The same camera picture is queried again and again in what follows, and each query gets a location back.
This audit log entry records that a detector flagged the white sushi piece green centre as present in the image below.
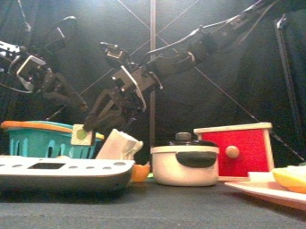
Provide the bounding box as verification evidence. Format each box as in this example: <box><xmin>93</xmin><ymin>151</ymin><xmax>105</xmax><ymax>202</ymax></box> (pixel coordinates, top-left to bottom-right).
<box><xmin>71</xmin><ymin>123</ymin><xmax>96</xmax><ymax>147</ymax></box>

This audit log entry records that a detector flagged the orange toy food piece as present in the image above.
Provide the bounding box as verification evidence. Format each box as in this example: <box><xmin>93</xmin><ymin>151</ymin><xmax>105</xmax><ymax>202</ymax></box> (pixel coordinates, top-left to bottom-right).
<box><xmin>131</xmin><ymin>162</ymin><xmax>152</xmax><ymax>183</ymax></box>

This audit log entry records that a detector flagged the white folded carton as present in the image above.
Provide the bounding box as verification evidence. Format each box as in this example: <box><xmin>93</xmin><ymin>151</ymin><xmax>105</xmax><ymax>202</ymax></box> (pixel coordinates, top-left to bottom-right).
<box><xmin>95</xmin><ymin>128</ymin><xmax>144</xmax><ymax>162</ymax></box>

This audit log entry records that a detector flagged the teal basket orange rim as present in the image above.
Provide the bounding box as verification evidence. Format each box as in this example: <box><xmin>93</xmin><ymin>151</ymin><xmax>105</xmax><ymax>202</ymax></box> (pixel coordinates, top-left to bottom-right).
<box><xmin>0</xmin><ymin>120</ymin><xmax>107</xmax><ymax>159</ymax></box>

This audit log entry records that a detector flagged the white toy pot black lid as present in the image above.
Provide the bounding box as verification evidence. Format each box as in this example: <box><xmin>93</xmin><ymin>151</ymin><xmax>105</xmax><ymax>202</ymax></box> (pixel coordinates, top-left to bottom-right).
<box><xmin>149</xmin><ymin>131</ymin><xmax>220</xmax><ymax>188</ymax></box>

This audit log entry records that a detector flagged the white kitchen scale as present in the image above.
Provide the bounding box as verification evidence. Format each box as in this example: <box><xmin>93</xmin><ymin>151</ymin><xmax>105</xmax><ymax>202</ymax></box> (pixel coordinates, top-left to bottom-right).
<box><xmin>0</xmin><ymin>155</ymin><xmax>136</xmax><ymax>192</ymax></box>

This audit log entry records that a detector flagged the red wooden drawer box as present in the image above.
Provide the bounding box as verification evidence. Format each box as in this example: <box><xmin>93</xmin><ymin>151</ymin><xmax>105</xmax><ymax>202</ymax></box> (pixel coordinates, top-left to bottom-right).
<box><xmin>192</xmin><ymin>122</ymin><xmax>276</xmax><ymax>182</ymax></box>

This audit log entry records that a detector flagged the white block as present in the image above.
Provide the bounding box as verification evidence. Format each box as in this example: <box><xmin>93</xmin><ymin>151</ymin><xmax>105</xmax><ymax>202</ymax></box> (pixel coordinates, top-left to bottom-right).
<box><xmin>246</xmin><ymin>171</ymin><xmax>278</xmax><ymax>183</ymax></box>

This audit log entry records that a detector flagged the white plate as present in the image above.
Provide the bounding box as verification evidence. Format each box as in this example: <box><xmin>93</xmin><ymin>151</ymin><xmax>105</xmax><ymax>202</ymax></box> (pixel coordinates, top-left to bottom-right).
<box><xmin>223</xmin><ymin>179</ymin><xmax>306</xmax><ymax>211</ymax></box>

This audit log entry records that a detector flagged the yellow orange citrus slice toy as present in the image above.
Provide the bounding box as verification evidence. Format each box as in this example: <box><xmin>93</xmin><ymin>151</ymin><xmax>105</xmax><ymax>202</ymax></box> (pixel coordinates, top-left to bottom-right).
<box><xmin>271</xmin><ymin>165</ymin><xmax>306</xmax><ymax>194</ymax></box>

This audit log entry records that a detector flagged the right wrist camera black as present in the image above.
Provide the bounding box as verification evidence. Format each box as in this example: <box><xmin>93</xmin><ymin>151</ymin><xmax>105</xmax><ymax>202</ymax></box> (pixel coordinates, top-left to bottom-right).
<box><xmin>97</xmin><ymin>41</ymin><xmax>131</xmax><ymax>69</ymax></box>

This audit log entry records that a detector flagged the grey vertical frame pole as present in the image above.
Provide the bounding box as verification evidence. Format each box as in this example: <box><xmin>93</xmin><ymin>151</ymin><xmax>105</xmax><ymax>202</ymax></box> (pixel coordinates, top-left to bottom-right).
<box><xmin>148</xmin><ymin>0</ymin><xmax>157</xmax><ymax>148</ymax></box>

